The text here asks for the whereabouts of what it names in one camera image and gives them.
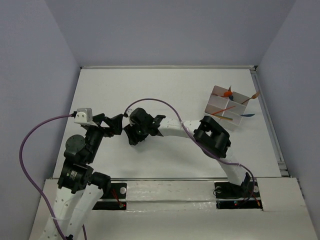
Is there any yellow-orange chopstick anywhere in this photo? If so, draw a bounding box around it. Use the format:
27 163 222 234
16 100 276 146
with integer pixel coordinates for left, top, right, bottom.
213 115 233 121

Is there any orange plastic spoon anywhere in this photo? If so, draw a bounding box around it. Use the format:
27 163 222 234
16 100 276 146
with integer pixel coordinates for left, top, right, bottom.
212 91 233 98

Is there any red-orange chopstick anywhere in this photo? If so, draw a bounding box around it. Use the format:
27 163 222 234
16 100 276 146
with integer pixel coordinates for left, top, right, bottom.
211 106 236 116

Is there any dark blue plastic knife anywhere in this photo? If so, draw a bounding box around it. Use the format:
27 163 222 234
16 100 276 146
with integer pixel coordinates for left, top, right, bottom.
240 113 255 118

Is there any copper fork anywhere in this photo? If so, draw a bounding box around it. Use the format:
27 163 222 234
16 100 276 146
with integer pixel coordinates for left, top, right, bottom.
241 91 260 105

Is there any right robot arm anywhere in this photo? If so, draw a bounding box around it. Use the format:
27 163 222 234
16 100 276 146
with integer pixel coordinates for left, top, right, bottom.
123 107 251 196

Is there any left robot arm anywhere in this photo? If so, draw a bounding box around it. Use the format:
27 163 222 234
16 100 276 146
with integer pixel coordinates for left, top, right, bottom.
40 108 123 240

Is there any white divided utensil container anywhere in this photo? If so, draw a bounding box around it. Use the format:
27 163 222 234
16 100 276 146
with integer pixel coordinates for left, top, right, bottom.
204 85 250 131

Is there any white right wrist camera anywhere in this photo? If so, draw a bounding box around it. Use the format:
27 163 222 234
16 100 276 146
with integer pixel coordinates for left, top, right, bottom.
122 115 133 126

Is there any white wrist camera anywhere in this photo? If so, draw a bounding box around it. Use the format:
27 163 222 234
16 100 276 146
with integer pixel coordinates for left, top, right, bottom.
74 108 93 125
122 115 133 126

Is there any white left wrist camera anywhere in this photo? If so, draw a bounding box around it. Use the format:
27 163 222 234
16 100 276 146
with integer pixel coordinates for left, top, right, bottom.
74 108 93 125

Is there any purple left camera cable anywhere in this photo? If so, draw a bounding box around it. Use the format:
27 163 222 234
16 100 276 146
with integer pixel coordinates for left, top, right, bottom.
19 112 88 240

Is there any purple camera cable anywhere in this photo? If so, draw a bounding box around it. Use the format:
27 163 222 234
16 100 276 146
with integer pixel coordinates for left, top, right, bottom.
124 98 256 203
19 112 88 240

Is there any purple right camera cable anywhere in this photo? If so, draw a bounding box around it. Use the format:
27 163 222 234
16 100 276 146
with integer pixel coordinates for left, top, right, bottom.
124 98 256 203

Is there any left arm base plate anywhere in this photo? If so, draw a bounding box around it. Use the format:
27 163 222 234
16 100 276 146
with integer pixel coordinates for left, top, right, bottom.
92 182 127 211

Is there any aluminium table edge rail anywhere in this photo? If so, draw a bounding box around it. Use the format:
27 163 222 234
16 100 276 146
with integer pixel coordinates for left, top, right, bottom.
80 65 256 71

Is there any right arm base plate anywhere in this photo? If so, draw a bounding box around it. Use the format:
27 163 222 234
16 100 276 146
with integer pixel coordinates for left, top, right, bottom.
212 181 263 210

